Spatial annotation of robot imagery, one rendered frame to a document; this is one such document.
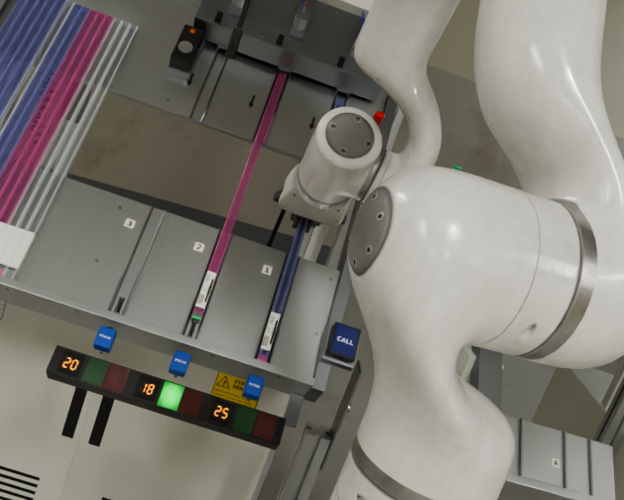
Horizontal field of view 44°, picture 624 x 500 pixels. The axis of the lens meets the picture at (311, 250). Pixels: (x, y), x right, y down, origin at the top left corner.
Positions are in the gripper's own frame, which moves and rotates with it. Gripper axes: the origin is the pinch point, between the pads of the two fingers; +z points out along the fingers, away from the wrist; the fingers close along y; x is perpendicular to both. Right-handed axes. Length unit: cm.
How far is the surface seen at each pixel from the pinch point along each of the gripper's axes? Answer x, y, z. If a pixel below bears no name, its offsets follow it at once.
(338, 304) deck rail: 12.4, -8.8, -2.4
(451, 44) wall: -228, -68, 254
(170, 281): 17.3, 16.4, -2.0
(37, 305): 26.7, 32.9, -1.9
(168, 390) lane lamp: 32.7, 11.2, -3.7
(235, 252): 9.4, 8.6, -0.6
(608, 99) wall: -245, -176, 274
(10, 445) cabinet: 46, 37, 46
